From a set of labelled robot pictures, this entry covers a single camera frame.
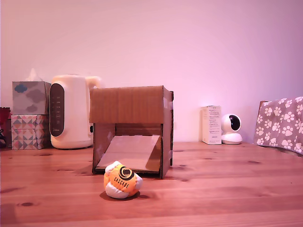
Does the orange and white footbag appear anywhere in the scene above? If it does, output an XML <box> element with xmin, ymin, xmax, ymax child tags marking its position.
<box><xmin>103</xmin><ymin>160</ymin><xmax>144</xmax><ymax>199</ymax></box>

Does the cardboard dice tower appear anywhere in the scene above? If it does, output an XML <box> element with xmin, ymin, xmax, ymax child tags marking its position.
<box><xmin>89</xmin><ymin>85</ymin><xmax>175</xmax><ymax>180</ymax></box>

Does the white carton box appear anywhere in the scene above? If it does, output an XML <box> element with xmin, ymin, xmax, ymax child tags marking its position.
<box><xmin>201</xmin><ymin>105</ymin><xmax>223</xmax><ymax>145</ymax></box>

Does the cream electric kettle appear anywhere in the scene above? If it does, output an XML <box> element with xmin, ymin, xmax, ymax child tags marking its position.
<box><xmin>49</xmin><ymin>74</ymin><xmax>103</xmax><ymax>150</ymax></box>

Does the white tissue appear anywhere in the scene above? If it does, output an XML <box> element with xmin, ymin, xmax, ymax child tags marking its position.
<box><xmin>25</xmin><ymin>68</ymin><xmax>45</xmax><ymax>82</ymax></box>

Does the cloud print tissue box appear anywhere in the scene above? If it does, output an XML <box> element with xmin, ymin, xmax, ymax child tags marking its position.
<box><xmin>11</xmin><ymin>81</ymin><xmax>52</xmax><ymax>116</ymax></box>

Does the geometric print tissue box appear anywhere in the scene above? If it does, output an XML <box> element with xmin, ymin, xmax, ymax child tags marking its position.
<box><xmin>10</xmin><ymin>114</ymin><xmax>51</xmax><ymax>150</ymax></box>

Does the grey paw print cloth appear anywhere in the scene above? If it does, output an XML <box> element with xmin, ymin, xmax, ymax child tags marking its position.
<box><xmin>253</xmin><ymin>96</ymin><xmax>303</xmax><ymax>156</ymax></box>

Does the red object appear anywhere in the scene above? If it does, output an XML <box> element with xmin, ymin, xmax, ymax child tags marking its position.
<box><xmin>0</xmin><ymin>106</ymin><xmax>12</xmax><ymax>149</ymax></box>

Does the small white round camera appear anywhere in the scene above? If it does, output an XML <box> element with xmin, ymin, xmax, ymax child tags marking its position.
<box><xmin>221</xmin><ymin>113</ymin><xmax>243</xmax><ymax>145</ymax></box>

